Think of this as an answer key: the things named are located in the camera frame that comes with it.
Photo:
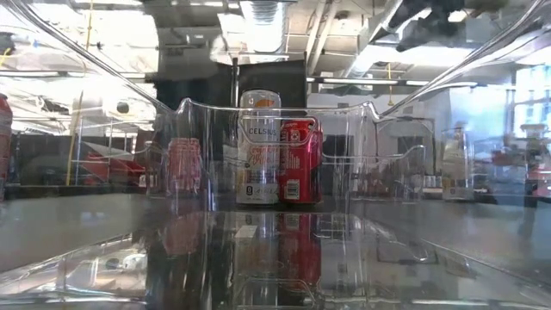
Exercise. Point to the clear plastic bottle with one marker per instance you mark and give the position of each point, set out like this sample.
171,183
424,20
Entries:
457,172

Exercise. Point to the red Coca-Cola can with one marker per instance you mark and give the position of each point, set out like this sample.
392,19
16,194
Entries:
4,142
301,163
184,168

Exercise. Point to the black folding partition screen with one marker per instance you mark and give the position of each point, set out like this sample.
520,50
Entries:
271,82

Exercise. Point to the white Celsius energy can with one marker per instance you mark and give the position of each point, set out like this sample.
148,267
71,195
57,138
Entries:
258,172

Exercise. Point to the red storage cabinet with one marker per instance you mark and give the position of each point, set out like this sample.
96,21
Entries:
97,168

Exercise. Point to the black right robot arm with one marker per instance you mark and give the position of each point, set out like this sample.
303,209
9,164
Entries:
430,10

